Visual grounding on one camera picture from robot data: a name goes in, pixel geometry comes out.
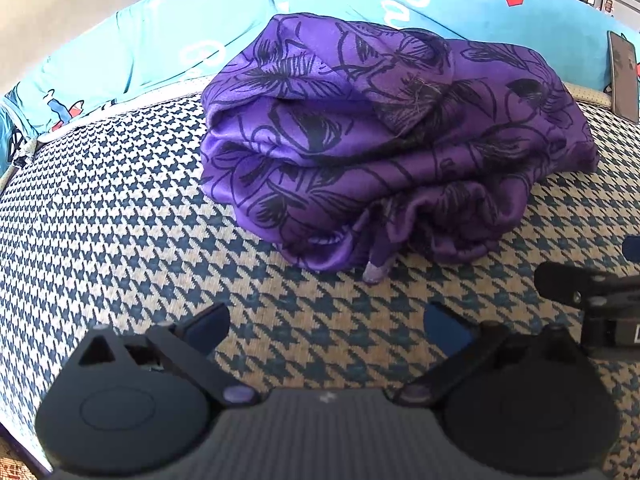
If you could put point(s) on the white chest freezer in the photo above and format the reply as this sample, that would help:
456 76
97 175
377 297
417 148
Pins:
616 2

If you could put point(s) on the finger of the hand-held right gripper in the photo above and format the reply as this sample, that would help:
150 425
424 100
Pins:
565 282
632 249

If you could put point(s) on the purple floral garment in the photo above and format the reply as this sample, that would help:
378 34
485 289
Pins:
380 135

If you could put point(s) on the houndstooth sofa seat cushion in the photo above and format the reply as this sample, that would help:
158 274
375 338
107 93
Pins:
125 220

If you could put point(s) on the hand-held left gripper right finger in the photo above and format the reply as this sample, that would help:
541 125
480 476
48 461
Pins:
446 326

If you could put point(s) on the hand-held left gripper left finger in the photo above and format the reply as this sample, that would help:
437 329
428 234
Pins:
210 324

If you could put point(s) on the black smartphone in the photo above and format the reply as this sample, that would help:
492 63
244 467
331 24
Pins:
624 75

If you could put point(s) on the blue printed sofa cover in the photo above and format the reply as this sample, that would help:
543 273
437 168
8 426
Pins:
165 30

